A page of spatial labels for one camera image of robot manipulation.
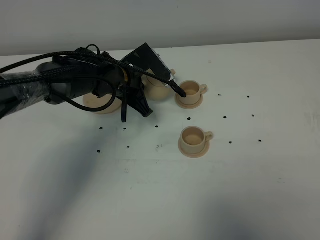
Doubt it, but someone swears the teacup saucer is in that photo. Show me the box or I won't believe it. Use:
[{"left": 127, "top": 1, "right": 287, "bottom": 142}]
[
  {"left": 174, "top": 91, "right": 203, "bottom": 110},
  {"left": 178, "top": 139, "right": 210, "bottom": 159}
]

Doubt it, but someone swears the near brown teacup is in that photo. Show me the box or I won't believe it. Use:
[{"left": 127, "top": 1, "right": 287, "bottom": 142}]
[{"left": 179, "top": 126, "right": 214, "bottom": 154}]

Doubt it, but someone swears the teapot saucer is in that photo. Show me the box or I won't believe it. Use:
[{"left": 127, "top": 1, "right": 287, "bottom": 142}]
[{"left": 83, "top": 93, "right": 122, "bottom": 115}]

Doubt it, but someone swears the black left camera bracket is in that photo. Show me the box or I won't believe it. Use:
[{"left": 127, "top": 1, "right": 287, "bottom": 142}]
[{"left": 121, "top": 43, "right": 156, "bottom": 76}]

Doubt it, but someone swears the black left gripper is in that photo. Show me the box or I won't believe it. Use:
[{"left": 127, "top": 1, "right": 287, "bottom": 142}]
[{"left": 117, "top": 68, "right": 153, "bottom": 117}]

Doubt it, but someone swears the brown teacup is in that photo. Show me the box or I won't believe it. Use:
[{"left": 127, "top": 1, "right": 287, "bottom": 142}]
[
  {"left": 177, "top": 80, "right": 208, "bottom": 106},
  {"left": 179, "top": 126, "right": 214, "bottom": 154}
]

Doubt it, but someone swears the near teacup saucer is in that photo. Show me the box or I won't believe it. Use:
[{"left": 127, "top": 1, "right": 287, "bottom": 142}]
[{"left": 178, "top": 139, "right": 210, "bottom": 159}]

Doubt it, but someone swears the black braided camera cable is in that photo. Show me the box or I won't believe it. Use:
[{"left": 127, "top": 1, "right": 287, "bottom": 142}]
[{"left": 0, "top": 51, "right": 187, "bottom": 98}]

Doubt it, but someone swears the far brown teacup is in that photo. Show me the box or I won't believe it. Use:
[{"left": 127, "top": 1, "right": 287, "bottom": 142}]
[{"left": 177, "top": 80, "right": 208, "bottom": 106}]

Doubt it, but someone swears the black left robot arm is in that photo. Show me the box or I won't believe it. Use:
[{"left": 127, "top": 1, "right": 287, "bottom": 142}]
[{"left": 0, "top": 59, "right": 153, "bottom": 122}]

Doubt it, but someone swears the far teacup saucer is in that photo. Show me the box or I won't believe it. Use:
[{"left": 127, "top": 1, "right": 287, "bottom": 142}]
[{"left": 174, "top": 91, "right": 203, "bottom": 110}]

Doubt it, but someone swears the brown clay teapot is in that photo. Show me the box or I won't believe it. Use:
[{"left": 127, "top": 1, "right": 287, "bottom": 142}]
[{"left": 141, "top": 75, "right": 173, "bottom": 101}]

